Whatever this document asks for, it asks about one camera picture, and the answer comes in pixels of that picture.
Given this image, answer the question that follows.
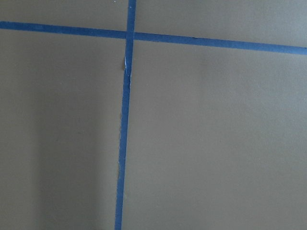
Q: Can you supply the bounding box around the brown paper table cover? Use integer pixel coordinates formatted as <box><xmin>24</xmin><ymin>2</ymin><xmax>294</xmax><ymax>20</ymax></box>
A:
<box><xmin>0</xmin><ymin>0</ymin><xmax>307</xmax><ymax>230</ymax></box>

